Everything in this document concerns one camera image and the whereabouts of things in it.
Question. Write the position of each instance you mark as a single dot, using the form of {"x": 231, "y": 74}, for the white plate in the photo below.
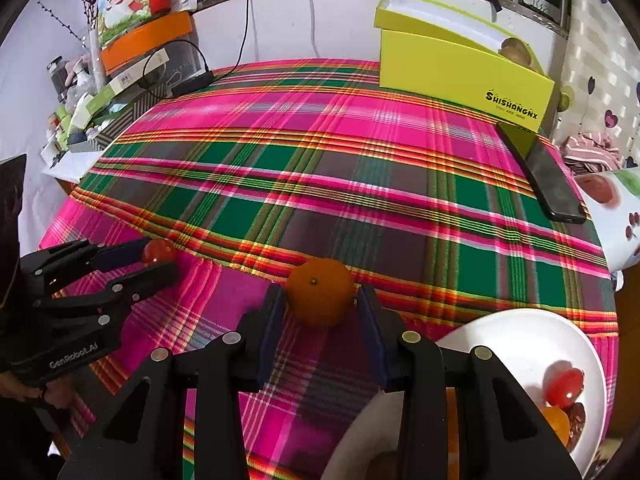
{"x": 500, "y": 350}

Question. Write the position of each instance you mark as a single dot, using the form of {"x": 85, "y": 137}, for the dark grey jar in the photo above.
{"x": 57, "y": 77}

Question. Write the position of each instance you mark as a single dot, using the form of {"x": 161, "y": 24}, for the white curtain with hearts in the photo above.
{"x": 600, "y": 60}

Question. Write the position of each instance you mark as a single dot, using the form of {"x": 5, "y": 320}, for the orange box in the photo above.
{"x": 145, "y": 37}

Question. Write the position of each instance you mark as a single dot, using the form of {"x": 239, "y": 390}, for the yellow green cardboard box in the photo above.
{"x": 450, "y": 75}

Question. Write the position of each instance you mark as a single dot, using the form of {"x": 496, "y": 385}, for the pink striped cloth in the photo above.
{"x": 595, "y": 152}

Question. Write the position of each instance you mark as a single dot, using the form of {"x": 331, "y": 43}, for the green round fruit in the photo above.
{"x": 565, "y": 97}

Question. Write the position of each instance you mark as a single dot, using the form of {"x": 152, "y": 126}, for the wrinkled dark red jujube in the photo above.
{"x": 579, "y": 422}

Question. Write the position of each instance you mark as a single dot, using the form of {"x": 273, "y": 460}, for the grey patterned box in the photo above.
{"x": 130, "y": 112}

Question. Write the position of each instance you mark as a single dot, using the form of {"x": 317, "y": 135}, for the yellow green box lid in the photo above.
{"x": 440, "y": 15}

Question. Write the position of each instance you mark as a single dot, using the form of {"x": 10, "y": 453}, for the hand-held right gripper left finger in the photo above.
{"x": 272, "y": 330}

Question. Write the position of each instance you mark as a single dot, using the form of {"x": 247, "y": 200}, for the small red tomato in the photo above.
{"x": 565, "y": 385}

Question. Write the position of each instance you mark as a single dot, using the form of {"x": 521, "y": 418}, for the long white green box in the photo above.
{"x": 127, "y": 80}

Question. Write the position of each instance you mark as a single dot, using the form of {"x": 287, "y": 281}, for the person's left hand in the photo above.
{"x": 50, "y": 392}

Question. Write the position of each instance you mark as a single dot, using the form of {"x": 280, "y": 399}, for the large red tomato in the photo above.
{"x": 159, "y": 252}

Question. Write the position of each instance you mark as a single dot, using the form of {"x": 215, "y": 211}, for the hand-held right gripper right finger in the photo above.
{"x": 372, "y": 340}

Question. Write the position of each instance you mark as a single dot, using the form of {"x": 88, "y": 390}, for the bare twig decoration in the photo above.
{"x": 94, "y": 60}

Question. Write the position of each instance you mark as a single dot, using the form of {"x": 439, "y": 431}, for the white printed pillow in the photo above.
{"x": 615, "y": 210}

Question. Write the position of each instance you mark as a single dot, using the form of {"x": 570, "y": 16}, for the yellow orange tomato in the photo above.
{"x": 557, "y": 422}

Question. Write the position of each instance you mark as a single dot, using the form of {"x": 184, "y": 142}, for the black power adapter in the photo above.
{"x": 192, "y": 82}

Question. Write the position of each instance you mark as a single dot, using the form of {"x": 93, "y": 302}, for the black phone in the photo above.
{"x": 545, "y": 175}

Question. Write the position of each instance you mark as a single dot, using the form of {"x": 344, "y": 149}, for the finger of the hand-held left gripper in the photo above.
{"x": 150, "y": 277}
{"x": 120, "y": 254}

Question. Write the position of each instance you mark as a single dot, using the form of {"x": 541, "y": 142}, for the brown kiwi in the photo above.
{"x": 515, "y": 50}

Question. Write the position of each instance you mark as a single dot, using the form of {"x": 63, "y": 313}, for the pink green plaid tablecloth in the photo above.
{"x": 300, "y": 185}

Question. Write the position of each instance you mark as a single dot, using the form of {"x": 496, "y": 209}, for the tangerine with stem dot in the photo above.
{"x": 317, "y": 292}

